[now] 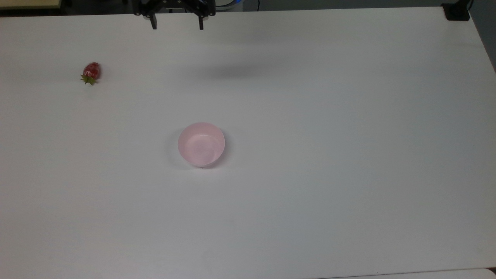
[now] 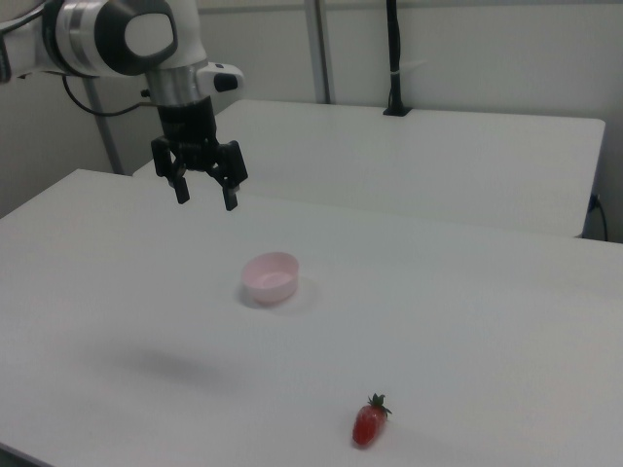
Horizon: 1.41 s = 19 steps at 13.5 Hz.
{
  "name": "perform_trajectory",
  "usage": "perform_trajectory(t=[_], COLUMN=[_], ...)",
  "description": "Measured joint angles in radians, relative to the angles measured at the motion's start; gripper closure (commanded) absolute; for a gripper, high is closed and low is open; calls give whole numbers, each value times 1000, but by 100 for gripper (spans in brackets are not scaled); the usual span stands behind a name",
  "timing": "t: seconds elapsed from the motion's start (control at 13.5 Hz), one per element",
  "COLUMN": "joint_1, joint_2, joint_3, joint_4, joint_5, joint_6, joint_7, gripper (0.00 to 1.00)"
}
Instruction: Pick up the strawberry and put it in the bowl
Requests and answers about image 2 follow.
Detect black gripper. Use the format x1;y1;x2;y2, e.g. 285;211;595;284
147;94;250;212

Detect red toy strawberry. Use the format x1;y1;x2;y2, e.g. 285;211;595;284
351;392;393;449

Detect pink plastic bowl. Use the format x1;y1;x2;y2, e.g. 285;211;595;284
241;251;301;307

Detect white side table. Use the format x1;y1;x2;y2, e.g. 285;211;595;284
132;98;607;239

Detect grey partition frame post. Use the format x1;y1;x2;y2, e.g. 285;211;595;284
303;0;338;105
83;76;124;175

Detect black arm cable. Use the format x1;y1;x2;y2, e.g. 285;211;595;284
59;72;160;119

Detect black camera stand pole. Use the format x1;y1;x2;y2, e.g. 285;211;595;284
382;0;414;118

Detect black cable at table edge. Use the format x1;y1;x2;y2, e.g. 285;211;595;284
589;193;610;241

